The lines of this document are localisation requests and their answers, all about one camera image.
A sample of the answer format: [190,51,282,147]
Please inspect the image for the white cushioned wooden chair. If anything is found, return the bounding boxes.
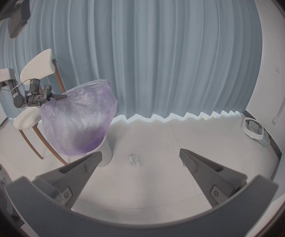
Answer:
[13,49,69,166]

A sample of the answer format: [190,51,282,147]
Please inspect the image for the white trash bin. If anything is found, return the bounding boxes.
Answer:
[89,132,113,168]

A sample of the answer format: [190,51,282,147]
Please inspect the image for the white paper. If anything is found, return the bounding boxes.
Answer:
[128,153,142,169]

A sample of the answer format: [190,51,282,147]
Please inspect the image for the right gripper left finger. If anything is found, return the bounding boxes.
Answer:
[33,151,102,210]

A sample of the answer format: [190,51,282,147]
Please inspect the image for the purple plastic bag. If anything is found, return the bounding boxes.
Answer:
[39,79,118,157]

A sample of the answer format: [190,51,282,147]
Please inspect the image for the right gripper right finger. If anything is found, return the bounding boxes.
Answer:
[179,148,248,208]

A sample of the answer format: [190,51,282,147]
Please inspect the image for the pale blue curtain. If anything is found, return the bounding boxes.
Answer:
[0,0,265,123]

